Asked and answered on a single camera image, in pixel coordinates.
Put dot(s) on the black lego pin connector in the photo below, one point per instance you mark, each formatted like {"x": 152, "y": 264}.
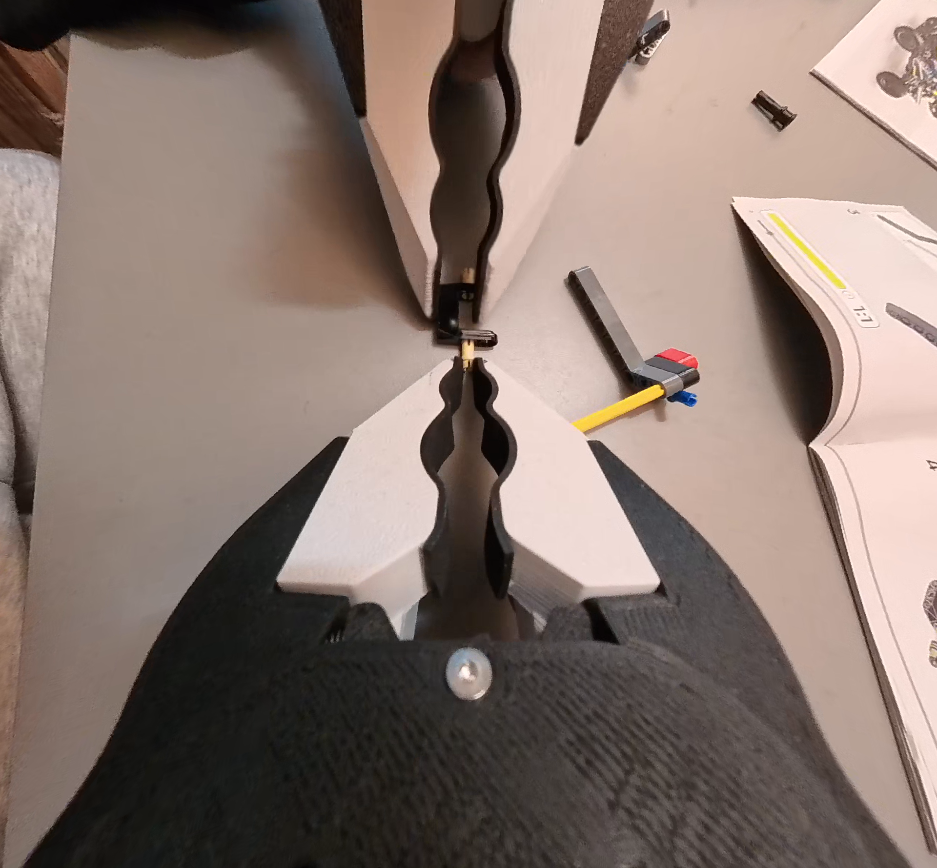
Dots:
{"x": 774, "y": 109}

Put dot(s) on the grey beam yellow axle assembly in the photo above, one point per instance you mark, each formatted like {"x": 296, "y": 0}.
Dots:
{"x": 607, "y": 319}

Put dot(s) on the wooden cabinet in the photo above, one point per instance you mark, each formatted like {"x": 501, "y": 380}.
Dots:
{"x": 26, "y": 92}

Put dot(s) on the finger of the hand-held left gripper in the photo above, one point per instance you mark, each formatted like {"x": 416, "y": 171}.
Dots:
{"x": 556, "y": 77}
{"x": 399, "y": 77}

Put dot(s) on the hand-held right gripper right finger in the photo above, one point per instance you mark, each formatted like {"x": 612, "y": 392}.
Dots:
{"x": 571, "y": 517}

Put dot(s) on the open instruction booklet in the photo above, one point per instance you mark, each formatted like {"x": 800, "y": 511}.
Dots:
{"x": 878, "y": 385}

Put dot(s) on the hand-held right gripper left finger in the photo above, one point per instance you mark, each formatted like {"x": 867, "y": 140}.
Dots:
{"x": 366, "y": 517}

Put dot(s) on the closed instruction booklet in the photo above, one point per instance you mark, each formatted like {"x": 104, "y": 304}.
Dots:
{"x": 871, "y": 70}

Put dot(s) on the pile of mixed lego pieces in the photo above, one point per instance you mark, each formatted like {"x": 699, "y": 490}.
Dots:
{"x": 651, "y": 34}

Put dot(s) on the black U-shaped lego piece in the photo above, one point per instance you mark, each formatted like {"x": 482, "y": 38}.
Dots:
{"x": 448, "y": 312}

